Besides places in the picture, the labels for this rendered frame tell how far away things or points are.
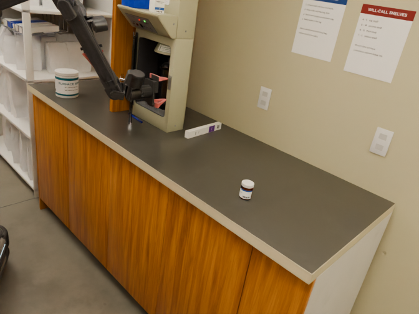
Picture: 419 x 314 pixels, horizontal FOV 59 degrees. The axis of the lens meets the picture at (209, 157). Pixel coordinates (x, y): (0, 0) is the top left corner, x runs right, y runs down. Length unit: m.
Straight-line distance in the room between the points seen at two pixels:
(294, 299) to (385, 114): 0.86
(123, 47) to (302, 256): 1.41
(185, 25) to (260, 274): 1.15
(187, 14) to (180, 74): 0.28
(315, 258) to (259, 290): 0.25
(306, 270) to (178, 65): 1.12
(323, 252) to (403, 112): 0.71
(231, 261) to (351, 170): 0.74
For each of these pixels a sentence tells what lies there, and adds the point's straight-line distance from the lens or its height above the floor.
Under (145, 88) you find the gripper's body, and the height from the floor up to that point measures 1.23.
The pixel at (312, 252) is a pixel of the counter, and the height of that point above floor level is 0.94.
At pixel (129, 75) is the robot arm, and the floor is 1.29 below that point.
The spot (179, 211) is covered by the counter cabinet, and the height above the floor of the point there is 0.81.
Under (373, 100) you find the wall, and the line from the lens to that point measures 1.72.
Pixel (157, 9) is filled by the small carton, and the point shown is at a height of 1.53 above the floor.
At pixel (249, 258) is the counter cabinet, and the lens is 1.33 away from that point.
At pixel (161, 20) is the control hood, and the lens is 1.72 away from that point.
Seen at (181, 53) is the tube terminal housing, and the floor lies 1.34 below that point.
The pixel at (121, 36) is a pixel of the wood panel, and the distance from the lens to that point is 2.06.
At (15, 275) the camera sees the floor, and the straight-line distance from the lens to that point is 2.48.
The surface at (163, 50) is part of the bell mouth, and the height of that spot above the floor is 1.33.
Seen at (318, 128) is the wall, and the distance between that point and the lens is 1.84.
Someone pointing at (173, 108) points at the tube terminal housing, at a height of 1.07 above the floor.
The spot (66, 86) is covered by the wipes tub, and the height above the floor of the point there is 1.01.
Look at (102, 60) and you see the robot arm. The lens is 1.49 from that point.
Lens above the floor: 1.65
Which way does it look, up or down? 25 degrees down
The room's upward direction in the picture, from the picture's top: 9 degrees clockwise
